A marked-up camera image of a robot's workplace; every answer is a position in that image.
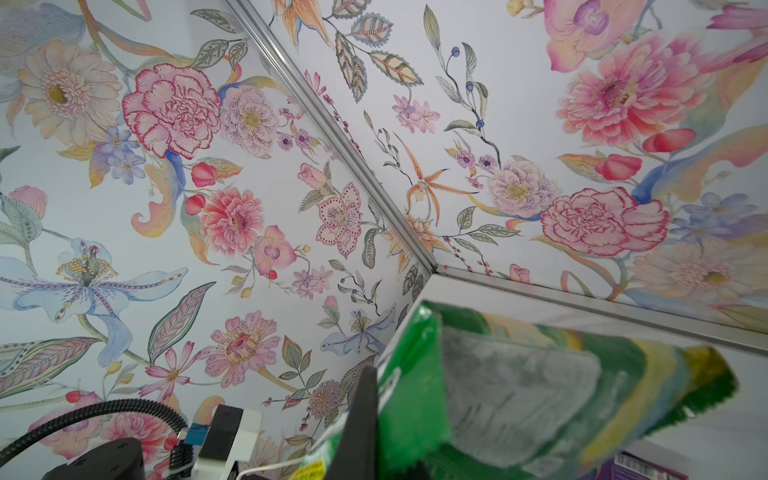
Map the purple snack packet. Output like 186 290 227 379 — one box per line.
584 452 689 480

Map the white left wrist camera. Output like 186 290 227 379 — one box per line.
179 405 263 480

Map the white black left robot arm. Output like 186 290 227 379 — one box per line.
1 392 171 479

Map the yellow green Fox's candy bag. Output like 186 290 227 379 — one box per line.
295 301 738 479

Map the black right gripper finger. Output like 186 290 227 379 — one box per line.
325 366 378 480

